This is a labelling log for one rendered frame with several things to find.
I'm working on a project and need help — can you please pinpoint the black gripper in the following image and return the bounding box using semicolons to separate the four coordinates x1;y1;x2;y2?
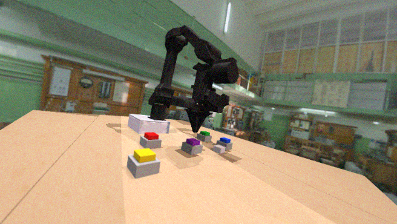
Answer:
170;81;223;133

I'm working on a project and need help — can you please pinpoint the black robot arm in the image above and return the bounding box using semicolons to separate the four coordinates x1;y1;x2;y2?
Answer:
148;25;239;121

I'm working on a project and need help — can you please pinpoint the yellow button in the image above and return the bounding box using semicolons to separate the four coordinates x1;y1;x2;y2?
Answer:
126;148;161;179

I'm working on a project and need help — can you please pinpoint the red button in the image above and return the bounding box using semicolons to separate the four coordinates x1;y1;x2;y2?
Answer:
140;132;162;149

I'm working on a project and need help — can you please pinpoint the green button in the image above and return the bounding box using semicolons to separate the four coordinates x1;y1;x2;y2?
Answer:
197;131;212;142

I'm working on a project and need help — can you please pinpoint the purple button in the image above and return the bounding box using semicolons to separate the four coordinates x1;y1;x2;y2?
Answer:
181;138;203;155

